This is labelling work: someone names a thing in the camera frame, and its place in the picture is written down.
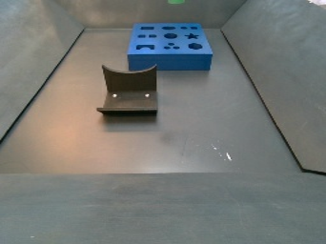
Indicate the black curved holder stand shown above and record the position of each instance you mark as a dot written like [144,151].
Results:
[130,91]

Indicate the blue shape sorter block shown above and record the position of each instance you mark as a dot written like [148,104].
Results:
[172,46]

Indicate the green tape piece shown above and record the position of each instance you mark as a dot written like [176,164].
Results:
[175,1]

